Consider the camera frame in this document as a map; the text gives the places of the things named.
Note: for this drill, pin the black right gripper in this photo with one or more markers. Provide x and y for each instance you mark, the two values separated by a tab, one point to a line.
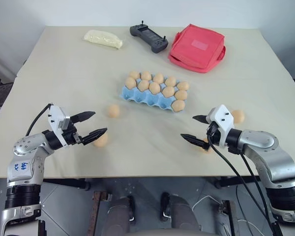
215	138

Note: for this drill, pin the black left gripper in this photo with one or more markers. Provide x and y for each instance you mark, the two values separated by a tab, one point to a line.
71	138

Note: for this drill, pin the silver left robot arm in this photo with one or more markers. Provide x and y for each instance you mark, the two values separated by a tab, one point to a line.
27	145

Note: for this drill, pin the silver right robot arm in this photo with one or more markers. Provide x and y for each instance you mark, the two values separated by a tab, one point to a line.
260	142

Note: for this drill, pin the blue egg tray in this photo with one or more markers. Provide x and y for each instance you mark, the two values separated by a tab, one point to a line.
140	94

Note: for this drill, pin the brown egg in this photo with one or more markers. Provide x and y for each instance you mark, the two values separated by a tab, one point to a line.
178	105
207	150
154	88
113	110
145	75
101	142
181	95
143	85
170	81
158	78
168	91
134	74
130	83
238	116
183	86

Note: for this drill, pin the rusty metal bar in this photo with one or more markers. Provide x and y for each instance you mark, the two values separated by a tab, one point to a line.
96	204
229	216

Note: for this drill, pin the red fabric bag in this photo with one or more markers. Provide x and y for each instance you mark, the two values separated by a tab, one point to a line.
196	46

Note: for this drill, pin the clear bag of white grains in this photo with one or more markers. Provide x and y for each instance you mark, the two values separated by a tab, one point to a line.
100	38

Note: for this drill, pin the dark grey rounded shape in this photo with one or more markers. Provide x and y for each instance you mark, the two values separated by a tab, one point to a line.
120	216
182	216

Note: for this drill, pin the black handheld remote controller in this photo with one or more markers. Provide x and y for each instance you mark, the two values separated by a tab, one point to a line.
147	37

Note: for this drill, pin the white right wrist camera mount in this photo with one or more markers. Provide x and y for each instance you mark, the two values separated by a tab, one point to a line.
222	115

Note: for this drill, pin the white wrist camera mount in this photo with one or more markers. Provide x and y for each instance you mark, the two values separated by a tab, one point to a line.
222	115
55	115

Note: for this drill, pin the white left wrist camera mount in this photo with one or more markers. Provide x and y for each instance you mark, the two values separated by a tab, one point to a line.
55	115

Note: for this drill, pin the black table frame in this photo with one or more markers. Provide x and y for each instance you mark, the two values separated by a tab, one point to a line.
64	182

